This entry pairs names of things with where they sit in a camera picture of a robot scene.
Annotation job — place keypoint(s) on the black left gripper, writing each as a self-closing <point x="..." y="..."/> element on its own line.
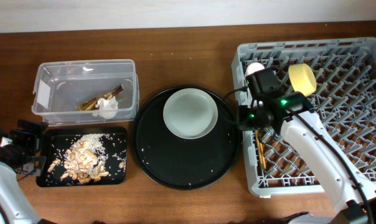
<point x="30" y="137"/>

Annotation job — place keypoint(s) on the wooden chopstick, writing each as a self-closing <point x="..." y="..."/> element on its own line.
<point x="262" y="158"/>
<point x="257" y="140"/>

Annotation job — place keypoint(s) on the pink plastic cup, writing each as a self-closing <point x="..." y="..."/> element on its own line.
<point x="253" y="67"/>

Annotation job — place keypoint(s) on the yellow bowl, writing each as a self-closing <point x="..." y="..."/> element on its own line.
<point x="302" y="79"/>

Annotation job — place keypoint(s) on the gold snack wrapper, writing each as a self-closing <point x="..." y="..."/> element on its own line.
<point x="90" y="104"/>

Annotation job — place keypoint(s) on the peanut shell food scraps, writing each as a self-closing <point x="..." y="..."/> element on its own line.
<point x="82" y="161"/>

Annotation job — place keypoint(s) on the white tissue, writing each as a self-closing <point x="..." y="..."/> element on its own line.
<point x="106" y="108"/>

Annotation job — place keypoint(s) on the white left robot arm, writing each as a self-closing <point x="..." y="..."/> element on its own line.
<point x="14" y="205"/>

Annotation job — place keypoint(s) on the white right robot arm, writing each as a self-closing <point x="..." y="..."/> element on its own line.
<point x="352" y="194"/>

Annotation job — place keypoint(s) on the grey dishwasher rack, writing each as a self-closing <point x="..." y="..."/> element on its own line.
<point x="345" y="99"/>

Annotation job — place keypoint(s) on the clear plastic bin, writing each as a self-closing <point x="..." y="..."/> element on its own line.
<point x="61" y="86"/>

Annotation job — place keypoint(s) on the black rectangular tray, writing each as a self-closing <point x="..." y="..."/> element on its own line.
<point x="113" y="174"/>

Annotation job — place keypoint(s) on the light grey plate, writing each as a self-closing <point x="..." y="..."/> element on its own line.
<point x="190" y="113"/>

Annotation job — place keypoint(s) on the round black serving tray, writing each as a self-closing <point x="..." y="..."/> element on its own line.
<point x="178" y="163"/>

